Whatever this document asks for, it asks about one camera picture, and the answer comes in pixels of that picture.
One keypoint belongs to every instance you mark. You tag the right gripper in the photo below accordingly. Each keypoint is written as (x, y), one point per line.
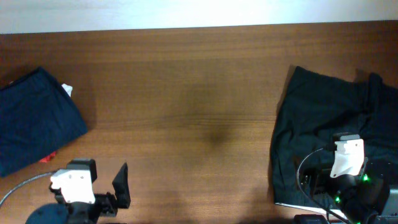
(319, 176)

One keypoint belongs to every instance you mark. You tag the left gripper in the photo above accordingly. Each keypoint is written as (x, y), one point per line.
(111, 204)

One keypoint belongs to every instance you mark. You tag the navy blue shorts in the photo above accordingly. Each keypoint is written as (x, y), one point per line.
(38, 117)

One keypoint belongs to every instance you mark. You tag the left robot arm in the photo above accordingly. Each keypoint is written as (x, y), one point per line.
(54, 213)

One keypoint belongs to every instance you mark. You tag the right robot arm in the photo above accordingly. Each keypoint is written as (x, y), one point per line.
(381, 205)

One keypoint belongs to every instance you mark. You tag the dark folded shorts pile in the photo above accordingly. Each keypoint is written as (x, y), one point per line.
(316, 107)

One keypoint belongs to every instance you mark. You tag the red folded garment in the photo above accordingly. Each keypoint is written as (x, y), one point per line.
(48, 157)

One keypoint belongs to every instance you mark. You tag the white folded garment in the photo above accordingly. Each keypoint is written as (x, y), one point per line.
(68, 89)

